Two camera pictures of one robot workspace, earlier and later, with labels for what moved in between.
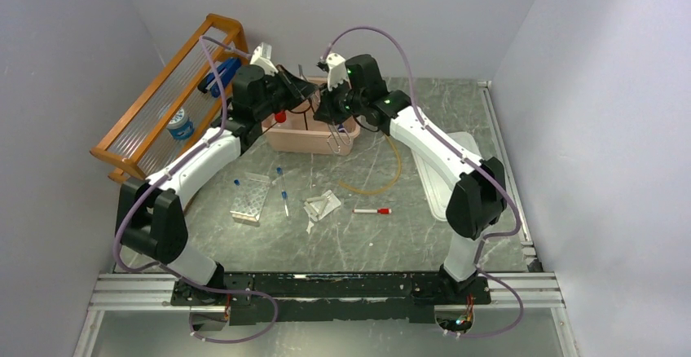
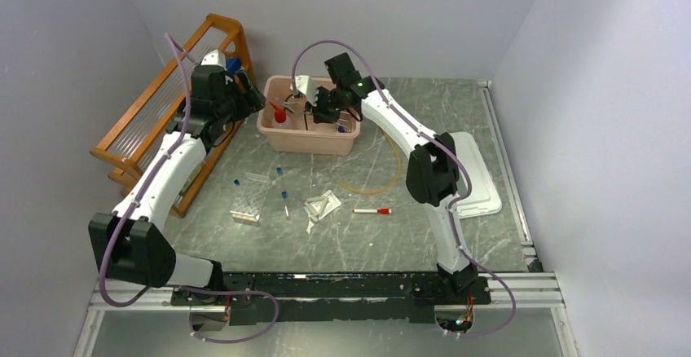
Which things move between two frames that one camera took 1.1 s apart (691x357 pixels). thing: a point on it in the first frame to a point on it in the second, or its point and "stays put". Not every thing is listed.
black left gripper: [297, 90] to [250, 102]
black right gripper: [327, 110] stays put
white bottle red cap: [280, 116] stays put
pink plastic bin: [301, 132] stays put
